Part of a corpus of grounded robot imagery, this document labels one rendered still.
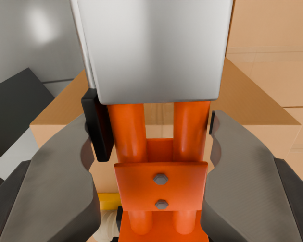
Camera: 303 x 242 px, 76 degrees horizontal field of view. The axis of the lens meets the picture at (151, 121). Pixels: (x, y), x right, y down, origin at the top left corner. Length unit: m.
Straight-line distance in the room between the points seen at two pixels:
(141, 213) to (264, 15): 0.64
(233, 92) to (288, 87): 0.44
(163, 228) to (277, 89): 0.68
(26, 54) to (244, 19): 1.19
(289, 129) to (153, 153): 0.24
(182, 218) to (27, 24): 1.31
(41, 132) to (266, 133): 0.33
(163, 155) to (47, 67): 1.29
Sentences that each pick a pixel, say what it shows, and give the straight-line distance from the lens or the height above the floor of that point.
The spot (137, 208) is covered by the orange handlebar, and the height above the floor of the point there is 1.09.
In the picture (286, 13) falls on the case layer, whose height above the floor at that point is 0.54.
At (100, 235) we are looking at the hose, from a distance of 0.35.
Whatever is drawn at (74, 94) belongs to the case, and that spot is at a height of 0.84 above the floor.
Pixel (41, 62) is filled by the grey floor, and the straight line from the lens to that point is 1.41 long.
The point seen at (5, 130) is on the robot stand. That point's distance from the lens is 1.15.
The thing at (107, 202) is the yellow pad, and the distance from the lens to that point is 0.39.
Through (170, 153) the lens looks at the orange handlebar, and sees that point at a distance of 0.16.
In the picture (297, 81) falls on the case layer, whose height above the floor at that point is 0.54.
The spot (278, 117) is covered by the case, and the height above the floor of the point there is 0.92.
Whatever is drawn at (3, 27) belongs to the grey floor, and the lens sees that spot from 1.46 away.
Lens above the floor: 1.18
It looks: 57 degrees down
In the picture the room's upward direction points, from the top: 178 degrees counter-clockwise
